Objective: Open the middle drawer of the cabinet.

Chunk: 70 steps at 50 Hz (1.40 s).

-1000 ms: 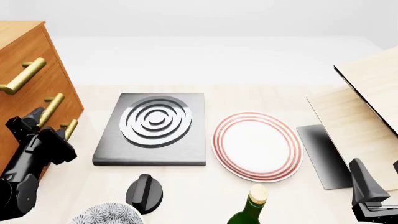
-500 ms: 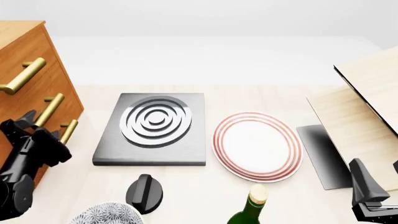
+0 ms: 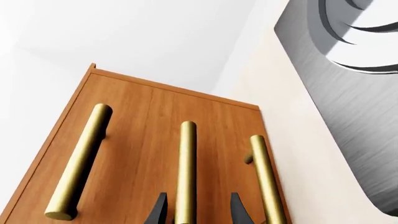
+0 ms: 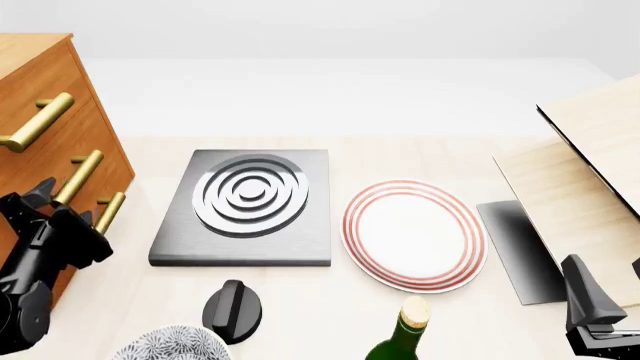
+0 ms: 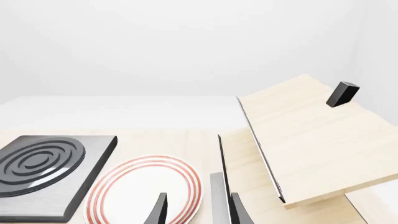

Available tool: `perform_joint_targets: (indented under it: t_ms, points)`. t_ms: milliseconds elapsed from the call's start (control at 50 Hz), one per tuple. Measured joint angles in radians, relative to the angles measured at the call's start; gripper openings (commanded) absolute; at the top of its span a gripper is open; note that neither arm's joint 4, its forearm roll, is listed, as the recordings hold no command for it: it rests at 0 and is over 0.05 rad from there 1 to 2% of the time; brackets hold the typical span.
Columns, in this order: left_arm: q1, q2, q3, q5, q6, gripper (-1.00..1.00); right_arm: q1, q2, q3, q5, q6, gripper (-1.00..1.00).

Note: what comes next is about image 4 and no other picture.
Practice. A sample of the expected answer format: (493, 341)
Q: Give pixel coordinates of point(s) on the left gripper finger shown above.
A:
(41, 193)
(88, 218)

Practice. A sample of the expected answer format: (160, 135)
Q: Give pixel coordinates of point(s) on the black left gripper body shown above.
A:
(82, 240)

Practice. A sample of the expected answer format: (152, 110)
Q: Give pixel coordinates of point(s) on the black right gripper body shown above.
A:
(600, 339)

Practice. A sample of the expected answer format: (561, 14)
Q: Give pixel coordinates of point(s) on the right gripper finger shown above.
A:
(637, 268)
(587, 292)

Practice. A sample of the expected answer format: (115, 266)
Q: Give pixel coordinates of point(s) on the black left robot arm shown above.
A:
(22, 300)

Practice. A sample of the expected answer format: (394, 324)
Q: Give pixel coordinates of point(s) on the wooden cabinet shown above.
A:
(30, 56)

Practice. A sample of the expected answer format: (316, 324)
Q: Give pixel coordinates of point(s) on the pale wood microwave oven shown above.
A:
(560, 187)

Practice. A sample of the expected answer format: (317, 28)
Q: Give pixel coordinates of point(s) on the patterned grey white bowl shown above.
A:
(170, 343)

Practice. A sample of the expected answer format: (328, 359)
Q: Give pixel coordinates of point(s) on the flat black stove plate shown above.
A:
(250, 232)

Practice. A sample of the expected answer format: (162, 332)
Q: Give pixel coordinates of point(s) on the round black stove knob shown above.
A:
(231, 311)

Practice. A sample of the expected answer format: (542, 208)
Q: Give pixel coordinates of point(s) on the white plate with red rings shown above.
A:
(412, 236)

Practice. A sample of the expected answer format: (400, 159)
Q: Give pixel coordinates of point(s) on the green bottle with cork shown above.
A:
(400, 337)

